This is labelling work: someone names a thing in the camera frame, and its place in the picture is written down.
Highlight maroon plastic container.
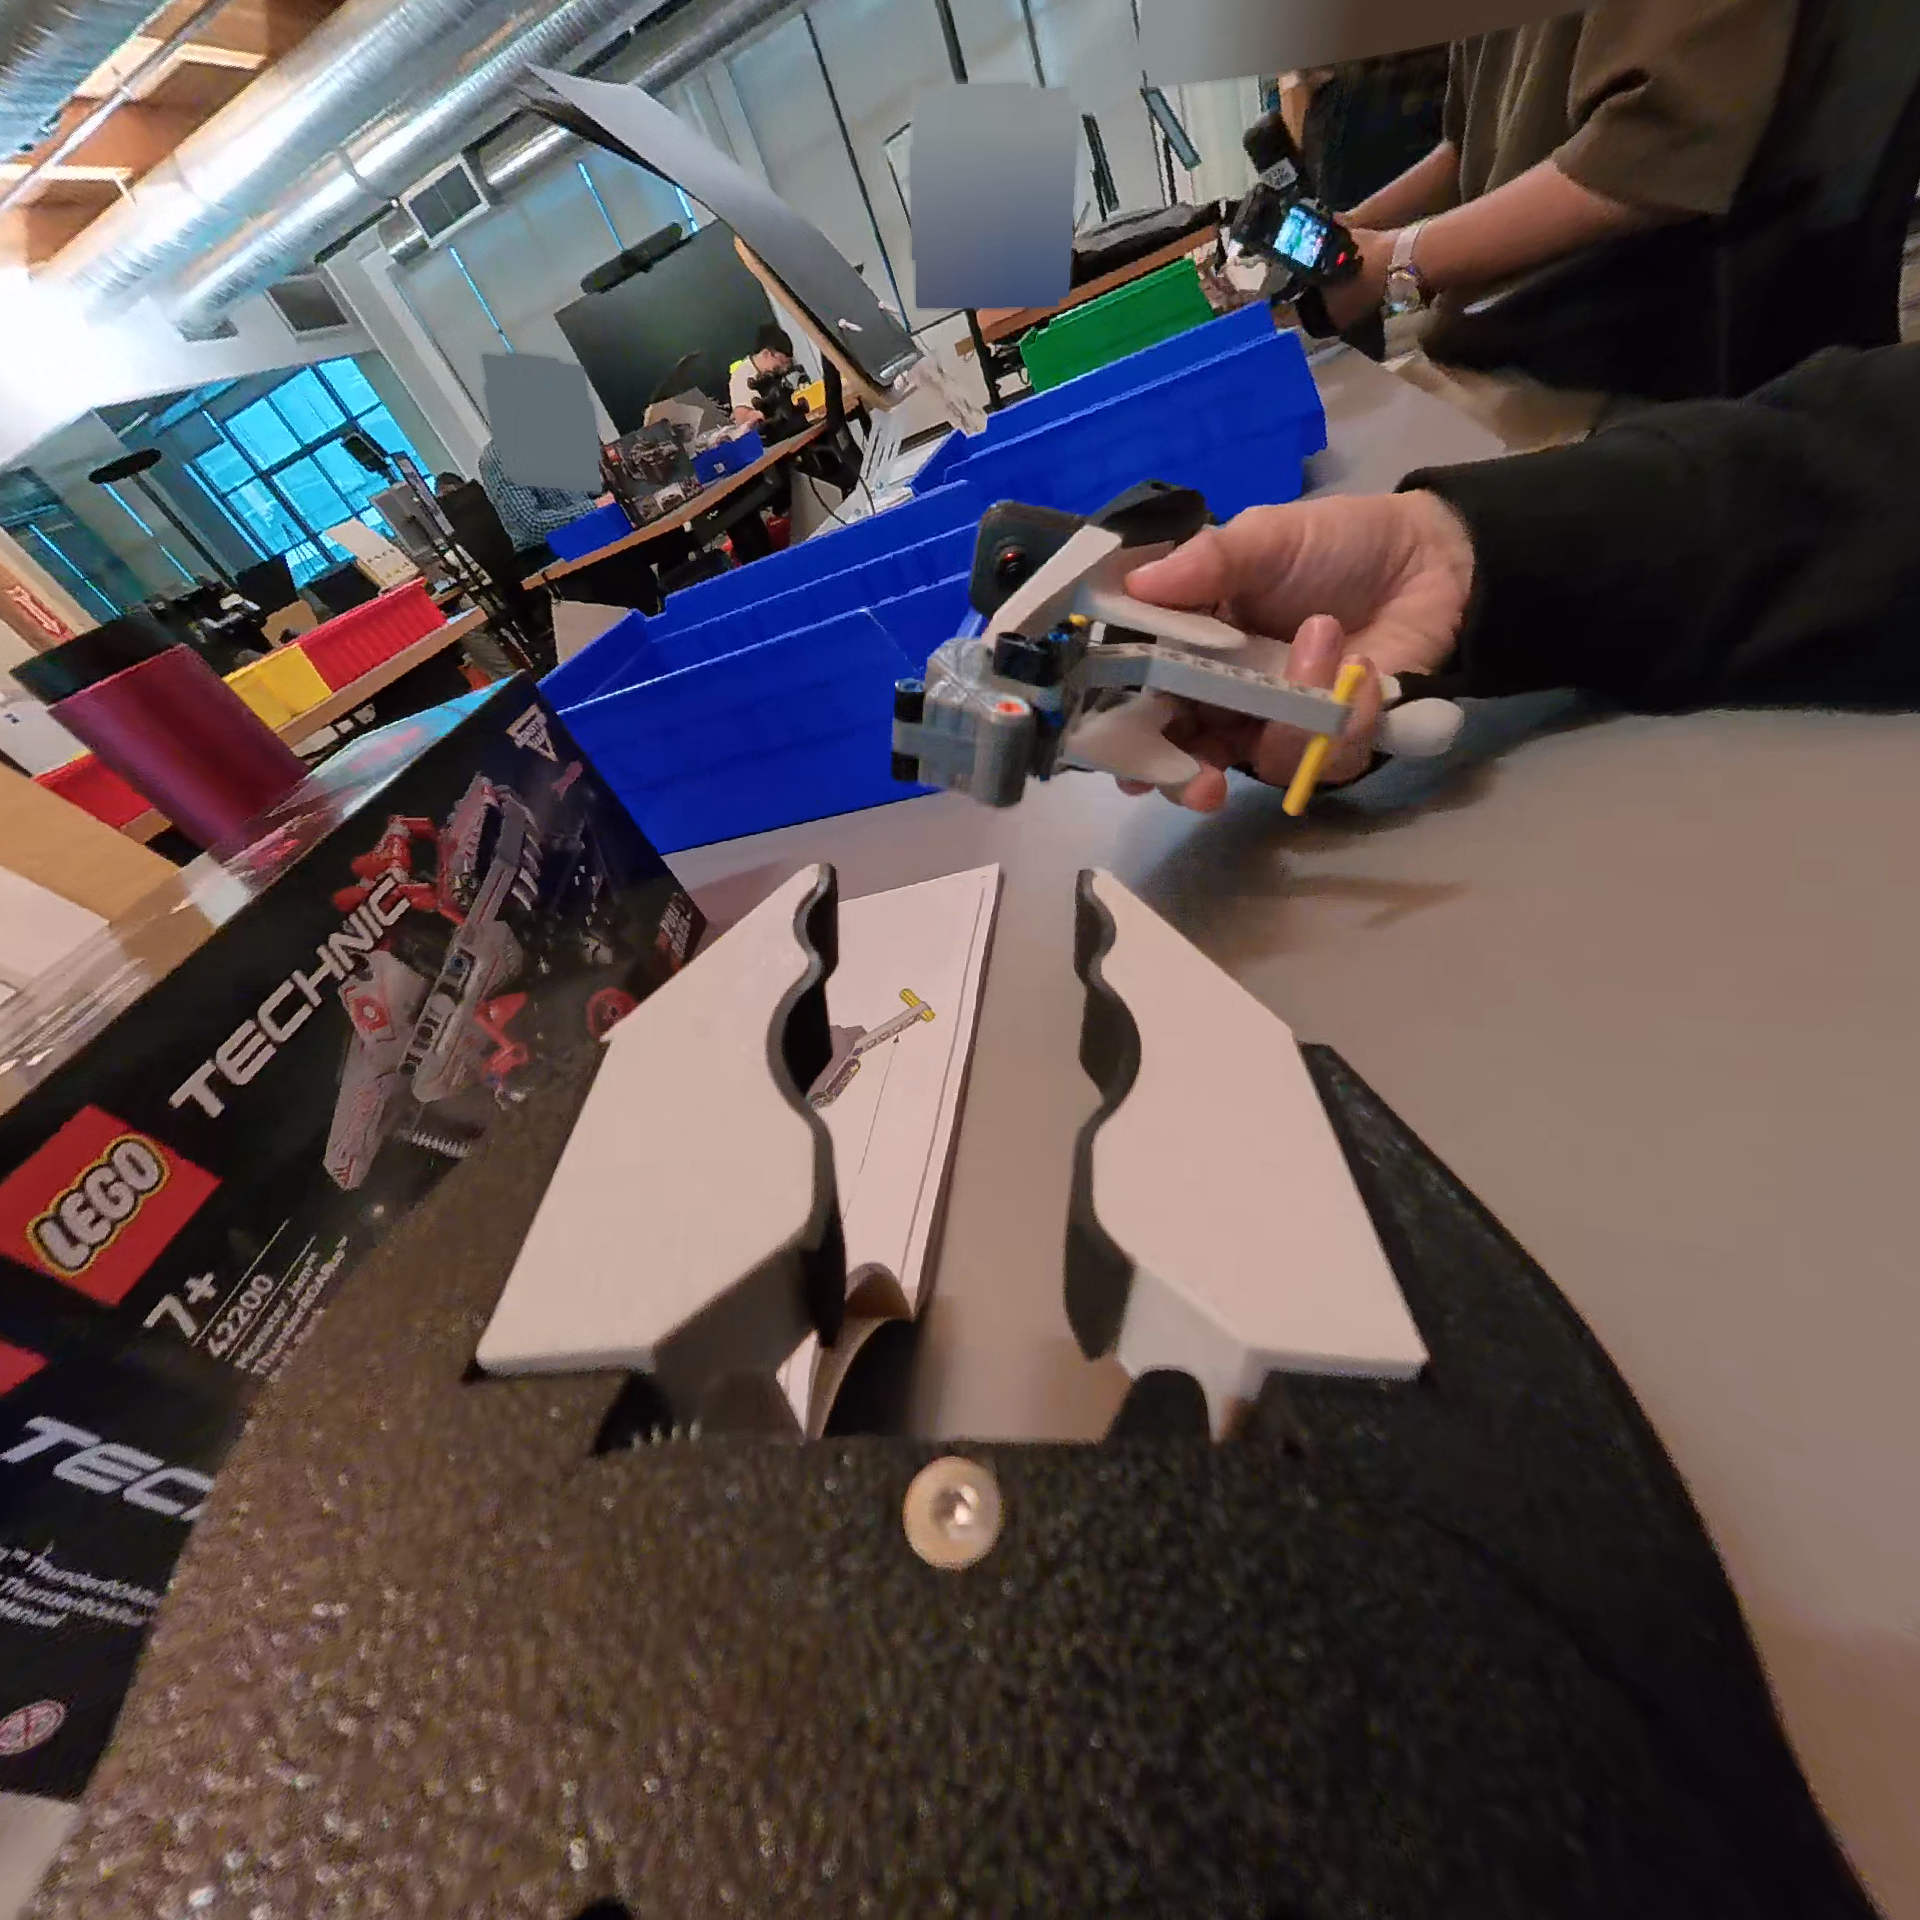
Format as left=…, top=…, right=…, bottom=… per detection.
left=53, top=642, right=312, bottom=859

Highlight open instruction booklet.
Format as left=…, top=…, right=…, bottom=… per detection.
left=776, top=862, right=1004, bottom=1445

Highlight red plastic bin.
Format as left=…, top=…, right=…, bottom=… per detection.
left=297, top=575, right=453, bottom=684
left=33, top=754, right=160, bottom=830

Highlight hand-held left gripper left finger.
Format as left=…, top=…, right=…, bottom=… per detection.
left=474, top=862, right=846, bottom=1389

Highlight large paned window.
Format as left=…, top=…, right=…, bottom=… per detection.
left=180, top=360, right=438, bottom=588

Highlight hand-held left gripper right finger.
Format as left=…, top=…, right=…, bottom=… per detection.
left=1065, top=866, right=1430, bottom=1445

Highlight green plastic bin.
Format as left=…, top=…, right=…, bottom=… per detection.
left=1020, top=257, right=1221, bottom=395

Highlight yellow plastic bin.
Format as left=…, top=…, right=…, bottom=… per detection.
left=224, top=647, right=325, bottom=731

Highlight wooden table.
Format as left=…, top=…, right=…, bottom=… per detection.
left=525, top=434, right=842, bottom=593

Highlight grey desk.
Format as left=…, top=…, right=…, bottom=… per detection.
left=661, top=336, right=1920, bottom=1920

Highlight blue plastic bin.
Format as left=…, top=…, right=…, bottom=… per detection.
left=913, top=299, right=1332, bottom=520
left=661, top=480, right=1083, bottom=640
left=537, top=596, right=997, bottom=859

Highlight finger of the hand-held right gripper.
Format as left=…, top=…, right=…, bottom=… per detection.
left=1051, top=695, right=1206, bottom=794
left=982, top=528, right=1150, bottom=650

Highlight grey toy beam yellow axles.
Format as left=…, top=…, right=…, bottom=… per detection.
left=1111, top=636, right=1375, bottom=821

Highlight silver ventilation duct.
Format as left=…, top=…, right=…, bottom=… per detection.
left=0, top=0, right=174, bottom=159
left=61, top=0, right=708, bottom=294

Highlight person's right forearm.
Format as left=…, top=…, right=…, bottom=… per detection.
left=1394, top=341, right=1920, bottom=719

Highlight black toy set box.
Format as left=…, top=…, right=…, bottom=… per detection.
left=0, top=674, right=711, bottom=1801

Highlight black angled panel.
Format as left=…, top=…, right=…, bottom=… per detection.
left=517, top=62, right=924, bottom=395

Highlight person's right hand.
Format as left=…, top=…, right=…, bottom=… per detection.
left=1122, top=483, right=1483, bottom=815

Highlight black computer monitor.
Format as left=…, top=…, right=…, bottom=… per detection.
left=554, top=224, right=771, bottom=439

